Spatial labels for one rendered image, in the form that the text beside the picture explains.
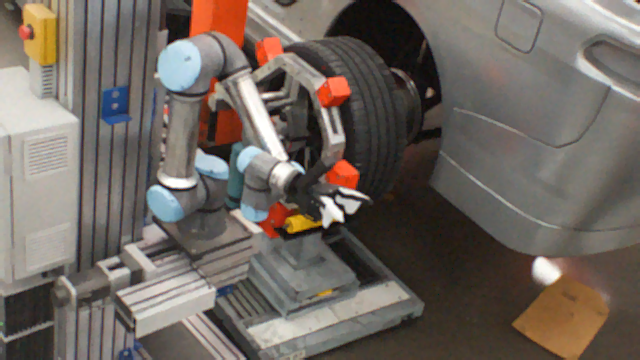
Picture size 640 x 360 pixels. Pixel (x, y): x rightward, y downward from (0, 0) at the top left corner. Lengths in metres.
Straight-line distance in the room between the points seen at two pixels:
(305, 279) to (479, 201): 0.82
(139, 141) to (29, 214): 0.38
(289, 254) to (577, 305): 1.44
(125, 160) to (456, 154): 1.21
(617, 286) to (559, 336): 0.61
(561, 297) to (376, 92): 1.65
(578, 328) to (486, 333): 0.46
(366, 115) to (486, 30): 0.49
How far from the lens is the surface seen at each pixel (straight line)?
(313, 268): 3.41
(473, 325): 3.74
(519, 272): 4.17
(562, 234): 2.85
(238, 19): 3.29
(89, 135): 2.29
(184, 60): 2.07
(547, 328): 3.88
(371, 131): 2.84
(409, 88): 3.27
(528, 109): 2.73
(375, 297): 3.58
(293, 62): 2.94
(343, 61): 2.91
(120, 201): 2.47
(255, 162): 2.07
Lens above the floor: 2.31
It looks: 32 degrees down
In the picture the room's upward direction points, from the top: 12 degrees clockwise
